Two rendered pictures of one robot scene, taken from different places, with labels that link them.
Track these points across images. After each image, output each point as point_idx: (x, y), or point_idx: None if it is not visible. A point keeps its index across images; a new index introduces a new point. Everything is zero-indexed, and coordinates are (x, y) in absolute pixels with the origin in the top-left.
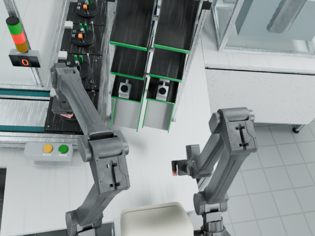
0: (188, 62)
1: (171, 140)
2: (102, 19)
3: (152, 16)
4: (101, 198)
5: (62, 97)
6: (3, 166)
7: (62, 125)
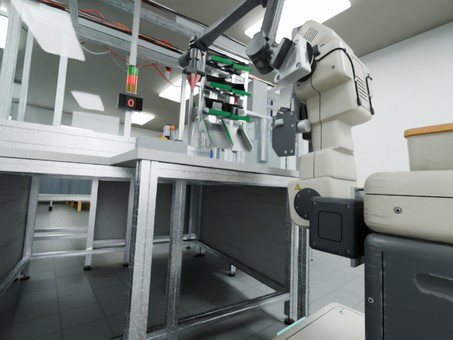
0: (244, 105)
1: None
2: None
3: (226, 59)
4: None
5: (197, 53)
6: (103, 160)
7: None
